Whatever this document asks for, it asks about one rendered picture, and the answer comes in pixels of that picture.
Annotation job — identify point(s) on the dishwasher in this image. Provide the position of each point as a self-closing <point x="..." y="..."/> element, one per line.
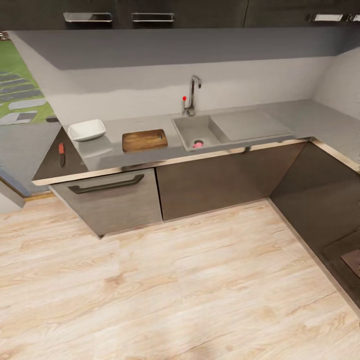
<point x="115" y="201"/>

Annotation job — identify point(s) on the cutting board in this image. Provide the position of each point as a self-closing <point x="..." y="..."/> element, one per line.
<point x="140" y="140"/>

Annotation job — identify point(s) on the oven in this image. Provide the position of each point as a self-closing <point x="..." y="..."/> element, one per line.
<point x="345" y="254"/>

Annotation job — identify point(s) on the fixed window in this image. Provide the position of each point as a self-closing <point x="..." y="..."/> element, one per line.
<point x="28" y="124"/>

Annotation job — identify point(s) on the bowl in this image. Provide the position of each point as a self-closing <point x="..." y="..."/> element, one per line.
<point x="87" y="131"/>

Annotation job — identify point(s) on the drop in sink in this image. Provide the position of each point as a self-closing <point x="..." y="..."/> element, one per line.
<point x="225" y="128"/>

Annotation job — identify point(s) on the cabinet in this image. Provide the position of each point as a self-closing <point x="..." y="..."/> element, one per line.
<point x="302" y="13"/>
<point x="27" y="15"/>

